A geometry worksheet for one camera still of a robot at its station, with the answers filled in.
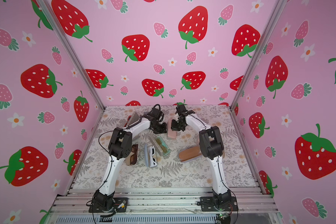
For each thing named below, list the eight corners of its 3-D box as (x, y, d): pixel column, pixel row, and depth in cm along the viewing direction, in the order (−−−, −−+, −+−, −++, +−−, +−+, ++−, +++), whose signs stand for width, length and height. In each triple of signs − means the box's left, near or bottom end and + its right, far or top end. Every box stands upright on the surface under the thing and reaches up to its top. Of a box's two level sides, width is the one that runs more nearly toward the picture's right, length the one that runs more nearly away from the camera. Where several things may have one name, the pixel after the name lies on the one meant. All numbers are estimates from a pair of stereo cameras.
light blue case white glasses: (146, 168, 88) (144, 164, 83) (146, 148, 98) (144, 144, 93) (157, 167, 89) (156, 163, 84) (156, 147, 98) (155, 142, 93)
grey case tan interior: (181, 165, 90) (182, 162, 87) (176, 153, 96) (176, 151, 93) (202, 156, 94) (203, 154, 91) (196, 146, 99) (196, 143, 96)
